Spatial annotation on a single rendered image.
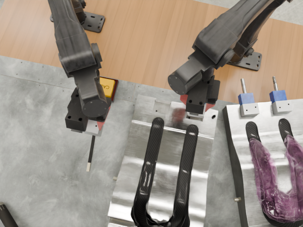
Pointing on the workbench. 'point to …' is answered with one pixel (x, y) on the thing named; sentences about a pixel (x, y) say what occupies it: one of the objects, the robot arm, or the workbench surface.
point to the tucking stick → (90, 153)
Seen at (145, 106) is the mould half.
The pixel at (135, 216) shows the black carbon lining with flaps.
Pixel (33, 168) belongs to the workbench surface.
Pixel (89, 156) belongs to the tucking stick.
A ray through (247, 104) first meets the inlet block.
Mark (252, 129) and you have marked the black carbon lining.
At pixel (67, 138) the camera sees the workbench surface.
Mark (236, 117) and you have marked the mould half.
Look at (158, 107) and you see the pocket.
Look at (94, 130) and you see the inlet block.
